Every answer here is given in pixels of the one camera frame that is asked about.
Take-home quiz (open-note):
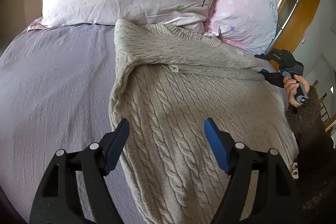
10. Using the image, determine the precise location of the beige cable-knit sweater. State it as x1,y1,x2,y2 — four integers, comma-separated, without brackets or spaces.
109,19,298,223

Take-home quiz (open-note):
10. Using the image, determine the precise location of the brown fuzzy sleeve forearm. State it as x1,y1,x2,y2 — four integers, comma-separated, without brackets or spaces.
285,86,335,211

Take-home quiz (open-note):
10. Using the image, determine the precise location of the person's right hand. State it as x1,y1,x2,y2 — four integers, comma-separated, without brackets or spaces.
283,75,310,108

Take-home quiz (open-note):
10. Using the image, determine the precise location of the pink floral pillow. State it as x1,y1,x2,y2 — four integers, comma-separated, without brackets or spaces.
204,0,278,55

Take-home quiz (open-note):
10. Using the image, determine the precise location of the wooden chair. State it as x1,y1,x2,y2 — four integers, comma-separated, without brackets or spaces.
319,93,335,132

